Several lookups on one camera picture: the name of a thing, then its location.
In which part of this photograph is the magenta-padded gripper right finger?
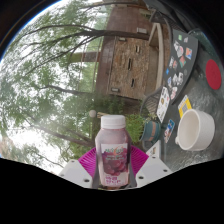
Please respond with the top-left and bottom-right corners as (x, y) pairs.
(128, 145), (173, 188)

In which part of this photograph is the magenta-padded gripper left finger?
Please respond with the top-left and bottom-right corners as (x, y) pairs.
(59, 146), (98, 188)

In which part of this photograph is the pink drink bottle white cap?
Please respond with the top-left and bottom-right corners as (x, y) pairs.
(94, 114), (132, 189)

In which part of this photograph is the potted plant in teal pot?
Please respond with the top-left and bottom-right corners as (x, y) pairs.
(124, 113), (162, 143)

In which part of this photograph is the blue card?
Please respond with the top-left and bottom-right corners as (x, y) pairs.
(163, 118), (176, 144)

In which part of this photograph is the grey wicker chair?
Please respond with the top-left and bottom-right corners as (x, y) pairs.
(139, 86), (164, 116)

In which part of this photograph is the white sticker sheet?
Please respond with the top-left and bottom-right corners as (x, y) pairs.
(156, 86), (171, 124)

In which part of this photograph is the white ceramic mug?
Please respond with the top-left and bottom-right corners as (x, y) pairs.
(174, 109), (216, 152)

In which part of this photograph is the yellow card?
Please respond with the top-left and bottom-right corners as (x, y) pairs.
(177, 94), (193, 119)

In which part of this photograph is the black laptop with stickers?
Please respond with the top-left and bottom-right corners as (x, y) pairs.
(163, 29), (199, 104)

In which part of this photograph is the flat round red coaster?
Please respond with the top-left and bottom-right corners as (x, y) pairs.
(204, 59), (223, 90)

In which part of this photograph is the large dark-trunked tree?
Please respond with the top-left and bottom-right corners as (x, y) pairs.
(9, 9), (151, 78)

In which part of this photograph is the globe lamp post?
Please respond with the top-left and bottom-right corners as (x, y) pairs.
(88, 109), (103, 118)

